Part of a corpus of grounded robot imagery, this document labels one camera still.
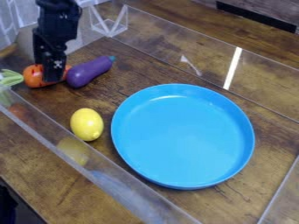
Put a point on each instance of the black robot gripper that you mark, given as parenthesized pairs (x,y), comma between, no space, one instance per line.
(57,24)

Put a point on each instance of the orange toy carrot green leaves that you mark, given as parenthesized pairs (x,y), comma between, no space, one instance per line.
(30,77)

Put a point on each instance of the purple toy eggplant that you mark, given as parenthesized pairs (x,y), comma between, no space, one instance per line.
(82,73)

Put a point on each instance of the yellow toy lemon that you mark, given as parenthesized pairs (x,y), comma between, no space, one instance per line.
(86,124)

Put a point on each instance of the blue round plate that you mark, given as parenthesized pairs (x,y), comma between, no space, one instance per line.
(183,136)

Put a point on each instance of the clear acrylic front barrier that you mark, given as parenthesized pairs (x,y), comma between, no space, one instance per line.
(152,208)

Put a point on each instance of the clear acrylic barrier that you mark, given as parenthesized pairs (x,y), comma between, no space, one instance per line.
(152,208)
(261,80)

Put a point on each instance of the clear acrylic back barrier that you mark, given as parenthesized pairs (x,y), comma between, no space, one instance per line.
(261,80)

